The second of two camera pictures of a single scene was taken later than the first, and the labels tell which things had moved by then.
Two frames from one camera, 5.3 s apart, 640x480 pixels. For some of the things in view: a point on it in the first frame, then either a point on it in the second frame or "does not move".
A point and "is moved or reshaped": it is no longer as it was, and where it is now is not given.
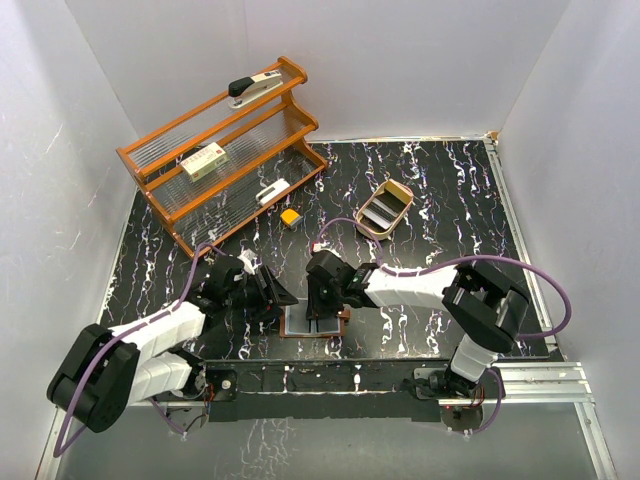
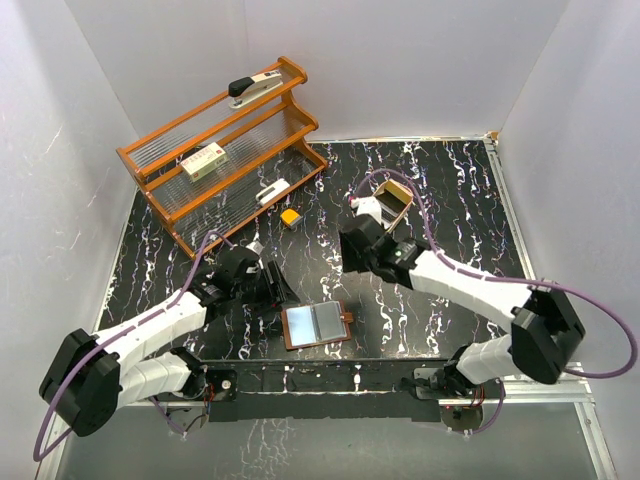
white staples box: (205, 161) does not move
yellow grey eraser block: (291, 217) does not move
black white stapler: (247, 88) does not move
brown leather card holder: (293, 323) is moved or reshaped
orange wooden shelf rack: (227, 155) does not move
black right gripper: (316, 307) -> (352, 262)
